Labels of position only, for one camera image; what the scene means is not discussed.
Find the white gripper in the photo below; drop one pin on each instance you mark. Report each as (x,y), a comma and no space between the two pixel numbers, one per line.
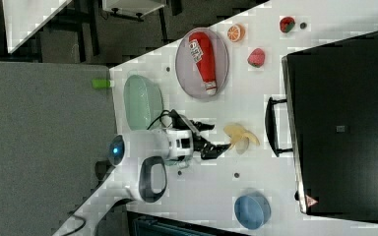
(182,134)

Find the yellow peeled plush banana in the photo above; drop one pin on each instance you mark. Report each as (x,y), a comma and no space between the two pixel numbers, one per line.
(240,138)

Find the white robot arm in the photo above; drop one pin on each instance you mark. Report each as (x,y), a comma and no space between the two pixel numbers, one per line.
(138,171)

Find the grey round plate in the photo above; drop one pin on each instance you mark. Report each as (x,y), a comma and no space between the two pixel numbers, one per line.
(187,72)

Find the green plastic colander basket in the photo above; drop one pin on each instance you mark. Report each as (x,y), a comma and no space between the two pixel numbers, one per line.
(143,102)

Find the blue bowl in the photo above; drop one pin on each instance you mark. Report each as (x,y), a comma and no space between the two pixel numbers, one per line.
(252,210)

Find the red plush ketchup bottle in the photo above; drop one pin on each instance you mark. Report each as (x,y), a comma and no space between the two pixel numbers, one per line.
(202,52)

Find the plush strawberry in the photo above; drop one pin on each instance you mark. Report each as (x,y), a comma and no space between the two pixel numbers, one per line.
(287,24)
(256,58)

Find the plush orange slice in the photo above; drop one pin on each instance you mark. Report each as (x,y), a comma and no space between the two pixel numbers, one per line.
(236,33)

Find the black toaster oven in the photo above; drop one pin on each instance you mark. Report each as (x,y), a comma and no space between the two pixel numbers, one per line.
(331,95)

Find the white table in background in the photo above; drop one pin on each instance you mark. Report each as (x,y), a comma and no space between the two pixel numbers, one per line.
(23,18)

